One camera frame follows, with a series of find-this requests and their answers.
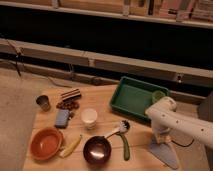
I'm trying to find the grey-blue towel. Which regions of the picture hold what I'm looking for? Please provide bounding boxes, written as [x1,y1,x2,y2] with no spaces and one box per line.
[148,140,179,170]

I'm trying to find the green plastic tray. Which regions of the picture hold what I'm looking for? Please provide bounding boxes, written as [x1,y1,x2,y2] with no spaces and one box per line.
[110,76,169,122]

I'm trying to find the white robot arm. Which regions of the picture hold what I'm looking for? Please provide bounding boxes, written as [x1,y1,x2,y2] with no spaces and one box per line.
[145,96,213,149]

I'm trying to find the green plastic cup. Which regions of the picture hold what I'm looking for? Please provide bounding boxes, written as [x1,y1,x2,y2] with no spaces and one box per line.
[152,90,165,103]

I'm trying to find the white paper cup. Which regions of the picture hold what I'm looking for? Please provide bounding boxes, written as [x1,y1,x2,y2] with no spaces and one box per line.
[81,108,98,129]

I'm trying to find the small metal cup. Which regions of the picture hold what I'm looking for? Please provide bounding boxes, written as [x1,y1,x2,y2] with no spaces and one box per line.
[36,95,51,112]

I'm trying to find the dark brown bowl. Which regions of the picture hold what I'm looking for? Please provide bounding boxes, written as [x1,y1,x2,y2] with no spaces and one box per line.
[83,136,112,165]

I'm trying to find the wooden board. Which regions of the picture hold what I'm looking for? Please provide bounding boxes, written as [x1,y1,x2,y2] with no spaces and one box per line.
[23,85,181,171]

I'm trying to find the yellow banana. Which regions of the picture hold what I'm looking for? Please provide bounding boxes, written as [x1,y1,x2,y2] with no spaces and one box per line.
[59,135,82,158]

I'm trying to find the striped chocolate wafer block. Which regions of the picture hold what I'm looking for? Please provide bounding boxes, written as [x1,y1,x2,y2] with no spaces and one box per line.
[61,89,81,101]

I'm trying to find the bunch of dark grapes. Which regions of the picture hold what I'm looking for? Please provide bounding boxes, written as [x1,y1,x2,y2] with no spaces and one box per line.
[56,101,79,110]

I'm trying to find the blue sponge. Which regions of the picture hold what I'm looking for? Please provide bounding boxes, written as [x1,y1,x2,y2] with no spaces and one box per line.
[55,109,70,128]

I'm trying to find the orange plastic bowl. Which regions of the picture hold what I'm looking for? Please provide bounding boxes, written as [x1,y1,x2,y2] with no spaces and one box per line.
[30,127,63,161]

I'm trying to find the black cable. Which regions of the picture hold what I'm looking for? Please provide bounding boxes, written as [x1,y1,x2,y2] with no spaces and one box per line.
[170,137,196,148]

